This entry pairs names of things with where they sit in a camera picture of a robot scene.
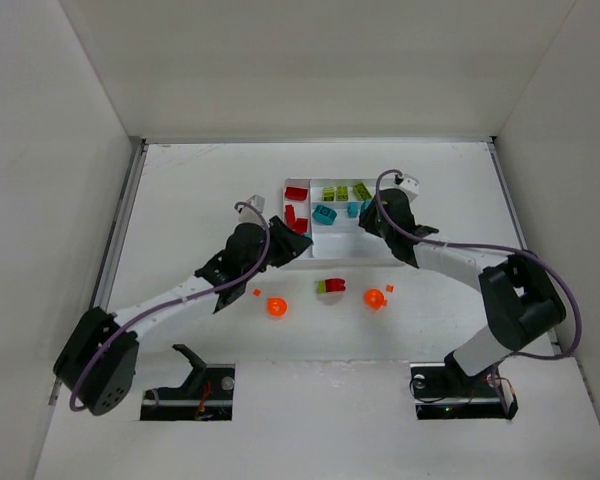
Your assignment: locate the teal rounded lego brick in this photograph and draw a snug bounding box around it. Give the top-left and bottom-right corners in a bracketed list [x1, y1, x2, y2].
[312, 204, 337, 226]

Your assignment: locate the orange round lego left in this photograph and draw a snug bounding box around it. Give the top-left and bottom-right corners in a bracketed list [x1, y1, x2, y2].
[267, 297, 288, 318]

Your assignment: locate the red arch lego brick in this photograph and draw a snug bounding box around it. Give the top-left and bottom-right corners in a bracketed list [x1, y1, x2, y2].
[293, 217, 309, 235]

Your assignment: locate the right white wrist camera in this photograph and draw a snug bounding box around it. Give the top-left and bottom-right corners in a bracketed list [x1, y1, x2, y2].
[394, 174, 420, 202]

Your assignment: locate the teal square lego brick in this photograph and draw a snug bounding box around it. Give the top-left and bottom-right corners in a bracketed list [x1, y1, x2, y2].
[347, 202, 358, 218]

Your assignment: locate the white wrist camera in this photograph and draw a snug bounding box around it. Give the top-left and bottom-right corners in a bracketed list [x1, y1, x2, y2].
[394, 174, 420, 202]
[237, 195, 265, 223]

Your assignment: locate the orange round lego right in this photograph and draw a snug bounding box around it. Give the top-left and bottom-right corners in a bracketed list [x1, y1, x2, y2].
[364, 288, 388, 311]

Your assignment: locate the orange round lego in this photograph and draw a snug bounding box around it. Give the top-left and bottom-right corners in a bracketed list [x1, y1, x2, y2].
[364, 288, 388, 311]
[267, 297, 288, 318]

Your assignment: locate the red slope lego brick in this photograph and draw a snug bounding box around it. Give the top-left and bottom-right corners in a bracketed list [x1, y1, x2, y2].
[285, 204, 297, 229]

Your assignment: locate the white compartment tray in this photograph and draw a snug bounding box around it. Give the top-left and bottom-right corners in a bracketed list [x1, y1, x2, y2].
[282, 178, 399, 269]

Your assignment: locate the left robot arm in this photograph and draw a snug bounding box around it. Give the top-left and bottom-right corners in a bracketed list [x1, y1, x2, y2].
[53, 216, 313, 416]

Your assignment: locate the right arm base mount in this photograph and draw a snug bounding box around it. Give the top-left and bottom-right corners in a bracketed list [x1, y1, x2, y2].
[408, 354, 519, 421]

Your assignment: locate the green square lego brick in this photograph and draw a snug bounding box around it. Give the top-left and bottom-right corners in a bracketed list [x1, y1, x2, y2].
[336, 185, 349, 202]

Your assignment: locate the teal stepped lego brick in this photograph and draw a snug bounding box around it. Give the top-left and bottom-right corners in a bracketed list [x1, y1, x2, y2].
[360, 200, 371, 214]

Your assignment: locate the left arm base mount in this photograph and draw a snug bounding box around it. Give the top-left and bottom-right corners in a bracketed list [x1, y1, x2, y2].
[140, 344, 236, 422]

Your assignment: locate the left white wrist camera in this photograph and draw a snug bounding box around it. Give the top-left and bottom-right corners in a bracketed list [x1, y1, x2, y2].
[237, 195, 265, 223]

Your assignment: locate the red wedge lego brick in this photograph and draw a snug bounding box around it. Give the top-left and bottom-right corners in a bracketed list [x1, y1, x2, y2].
[284, 186, 309, 202]

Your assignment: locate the small green lego brick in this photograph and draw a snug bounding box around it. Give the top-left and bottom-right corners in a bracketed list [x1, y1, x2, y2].
[322, 187, 335, 202]

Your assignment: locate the red flower lego brick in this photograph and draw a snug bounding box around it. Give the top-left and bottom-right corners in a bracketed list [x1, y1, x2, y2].
[324, 278, 346, 293]

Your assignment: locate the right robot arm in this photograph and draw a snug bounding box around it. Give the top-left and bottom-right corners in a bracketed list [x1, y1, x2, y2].
[359, 188, 566, 383]

